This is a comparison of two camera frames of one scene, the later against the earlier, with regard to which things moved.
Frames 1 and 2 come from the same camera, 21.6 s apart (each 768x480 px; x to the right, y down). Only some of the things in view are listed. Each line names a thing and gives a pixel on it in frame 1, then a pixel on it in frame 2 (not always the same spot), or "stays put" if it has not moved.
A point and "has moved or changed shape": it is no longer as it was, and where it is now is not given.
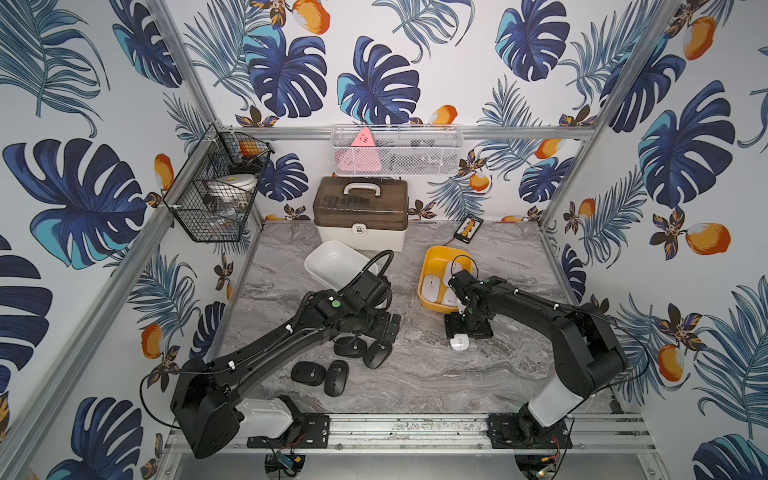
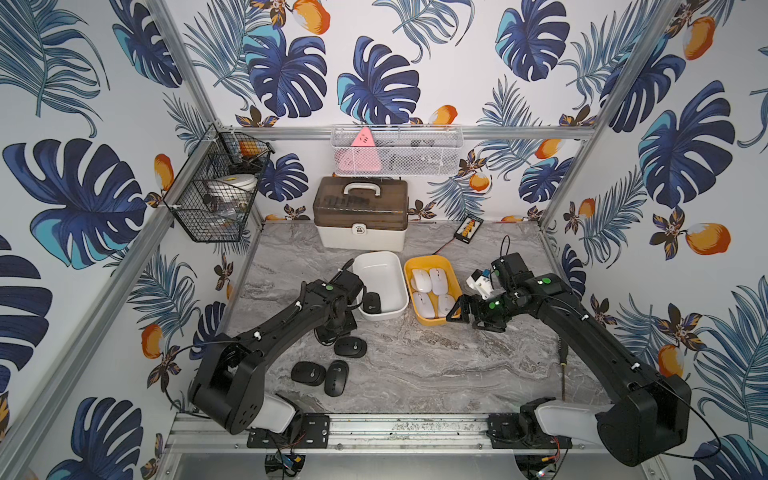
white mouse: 430,287 has moved or changed shape
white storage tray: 333,264 -> 382,273
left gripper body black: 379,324 -> 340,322
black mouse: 350,346 stays put
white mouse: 460,341 -> 446,303
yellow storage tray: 434,264 -> 425,263
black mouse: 308,373 stays put
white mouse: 450,297 -> 439,281
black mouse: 377,353 has moved or changed shape
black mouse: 336,378 stays put
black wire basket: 211,200 stays put
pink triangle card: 362,155 stays put
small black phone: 468,229 stays put
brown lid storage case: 368,212 stays put
